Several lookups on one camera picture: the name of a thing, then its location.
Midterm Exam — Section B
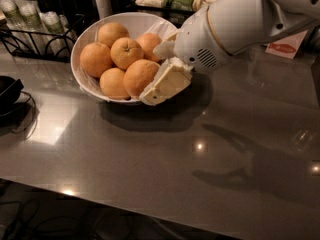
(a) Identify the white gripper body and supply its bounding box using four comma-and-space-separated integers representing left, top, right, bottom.
174, 8, 231, 74

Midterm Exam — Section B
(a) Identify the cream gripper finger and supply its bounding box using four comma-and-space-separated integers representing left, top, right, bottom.
153, 31, 177, 60
139, 57, 193, 106

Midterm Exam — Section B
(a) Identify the large orange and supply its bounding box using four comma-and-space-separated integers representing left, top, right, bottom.
124, 59, 160, 99

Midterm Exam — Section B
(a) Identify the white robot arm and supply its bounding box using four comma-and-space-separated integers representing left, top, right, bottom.
139, 0, 320, 106

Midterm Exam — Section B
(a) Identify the white bowl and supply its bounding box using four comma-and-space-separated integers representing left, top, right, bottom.
70, 11, 188, 106

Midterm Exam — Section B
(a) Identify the orange back right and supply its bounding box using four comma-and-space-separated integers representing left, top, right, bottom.
136, 33, 162, 62

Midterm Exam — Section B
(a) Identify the orange centre top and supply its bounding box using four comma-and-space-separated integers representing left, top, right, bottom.
110, 37, 144, 70

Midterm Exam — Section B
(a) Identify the orange back left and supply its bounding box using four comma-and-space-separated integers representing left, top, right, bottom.
97, 22, 129, 48

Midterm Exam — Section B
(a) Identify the orange front left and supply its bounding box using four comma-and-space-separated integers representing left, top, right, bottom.
99, 68, 130, 100

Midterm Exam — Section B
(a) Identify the orange far left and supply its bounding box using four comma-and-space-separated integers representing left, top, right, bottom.
80, 42, 113, 78

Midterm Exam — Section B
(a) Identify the white paper cup stack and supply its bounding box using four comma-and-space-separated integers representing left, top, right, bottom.
91, 0, 114, 20

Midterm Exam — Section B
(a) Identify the red white card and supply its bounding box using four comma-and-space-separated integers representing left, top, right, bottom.
265, 31, 307, 59

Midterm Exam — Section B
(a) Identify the black tray device left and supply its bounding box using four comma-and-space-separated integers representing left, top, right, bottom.
0, 76, 37, 134

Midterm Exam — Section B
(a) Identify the black wire rack left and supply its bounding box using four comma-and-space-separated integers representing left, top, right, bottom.
0, 14, 84, 63

